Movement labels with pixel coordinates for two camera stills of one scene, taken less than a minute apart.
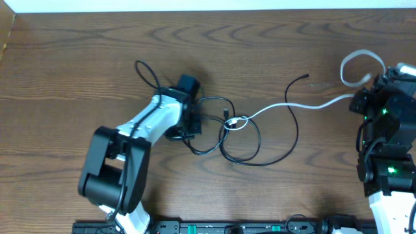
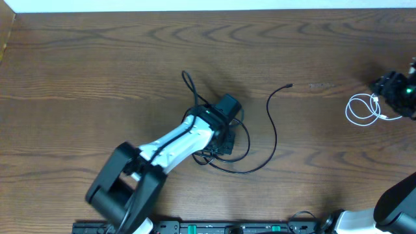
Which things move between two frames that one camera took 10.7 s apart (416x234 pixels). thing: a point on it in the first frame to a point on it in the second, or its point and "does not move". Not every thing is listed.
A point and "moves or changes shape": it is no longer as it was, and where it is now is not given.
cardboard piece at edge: [6, 20] does not move
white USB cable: [236, 123] moves or changes shape
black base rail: [213, 227] does not move
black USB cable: [259, 133] to [199, 162]
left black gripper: [198, 129] to [229, 149]
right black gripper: [357, 103] to [392, 83]
